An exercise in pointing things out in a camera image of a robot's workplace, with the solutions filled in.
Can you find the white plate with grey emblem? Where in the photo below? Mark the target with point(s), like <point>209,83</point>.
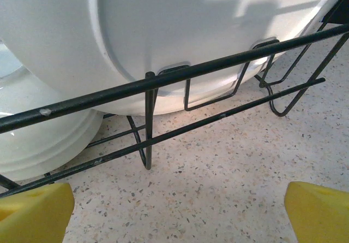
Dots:
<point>204,35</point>

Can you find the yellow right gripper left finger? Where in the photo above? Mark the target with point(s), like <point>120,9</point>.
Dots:
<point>32,215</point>

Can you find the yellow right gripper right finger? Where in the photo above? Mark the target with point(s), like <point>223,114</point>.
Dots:
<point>319,215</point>

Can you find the white embossed bowl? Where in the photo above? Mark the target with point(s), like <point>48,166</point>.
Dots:
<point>41,150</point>

